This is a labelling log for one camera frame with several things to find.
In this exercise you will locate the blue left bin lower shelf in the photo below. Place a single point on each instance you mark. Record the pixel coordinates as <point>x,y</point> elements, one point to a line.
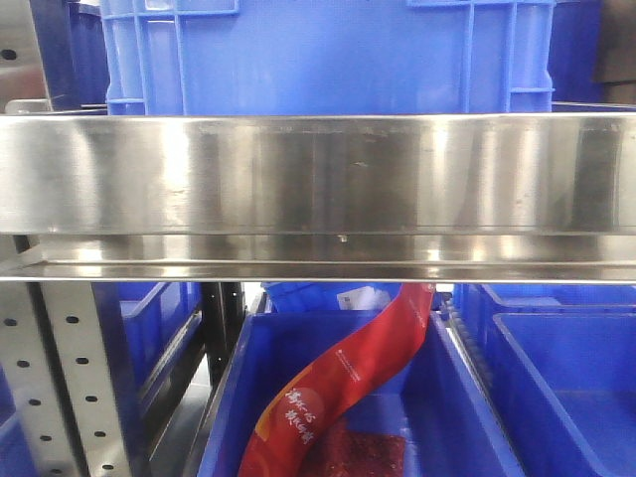
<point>160,320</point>

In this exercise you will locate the blue bin shelf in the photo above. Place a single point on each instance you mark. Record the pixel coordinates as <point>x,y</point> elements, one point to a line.
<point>160,320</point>
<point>433,403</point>
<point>558,363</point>

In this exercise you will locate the blue centre bin lower shelf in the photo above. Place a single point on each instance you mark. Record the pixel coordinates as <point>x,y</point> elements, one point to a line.
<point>433,403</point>

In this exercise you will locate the blue right bin lower shelf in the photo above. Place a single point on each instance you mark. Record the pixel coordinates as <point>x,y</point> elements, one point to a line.
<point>558,363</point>

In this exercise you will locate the stainless steel shelf rack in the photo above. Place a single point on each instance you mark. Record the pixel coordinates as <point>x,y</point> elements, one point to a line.
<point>513,197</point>

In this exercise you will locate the red printed plastic bag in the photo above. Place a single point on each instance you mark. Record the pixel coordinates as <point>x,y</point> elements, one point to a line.
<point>335,381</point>

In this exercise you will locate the dark red mesh pad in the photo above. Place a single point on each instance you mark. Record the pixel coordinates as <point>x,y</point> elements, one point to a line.
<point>341,451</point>

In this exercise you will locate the large blue crate upper shelf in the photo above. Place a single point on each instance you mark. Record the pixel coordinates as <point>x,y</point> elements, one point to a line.
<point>327,57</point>

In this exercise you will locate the perforated steel shelf upright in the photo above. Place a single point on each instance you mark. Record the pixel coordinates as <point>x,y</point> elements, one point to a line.
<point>65,356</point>

